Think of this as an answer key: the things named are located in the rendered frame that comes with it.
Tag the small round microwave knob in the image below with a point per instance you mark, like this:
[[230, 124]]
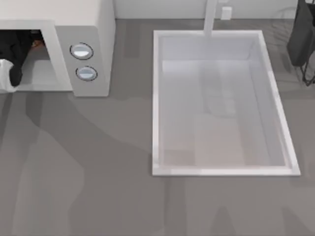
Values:
[[86, 73]]

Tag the white wall socket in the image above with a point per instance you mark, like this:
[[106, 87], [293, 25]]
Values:
[[226, 13]]

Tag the pale microwave oven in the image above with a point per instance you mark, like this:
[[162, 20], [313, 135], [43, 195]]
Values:
[[98, 14]]

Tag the white sink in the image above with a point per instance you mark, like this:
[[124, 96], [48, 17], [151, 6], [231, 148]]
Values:
[[221, 110]]

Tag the tall white tap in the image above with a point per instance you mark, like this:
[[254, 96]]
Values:
[[210, 17]]

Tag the large round microwave knob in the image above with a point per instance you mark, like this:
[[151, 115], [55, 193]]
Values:
[[81, 51]]

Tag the pale grey rounded box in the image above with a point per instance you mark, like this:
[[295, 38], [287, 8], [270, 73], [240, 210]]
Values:
[[5, 73]]

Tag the brown bread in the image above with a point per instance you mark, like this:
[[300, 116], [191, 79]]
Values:
[[38, 43]]

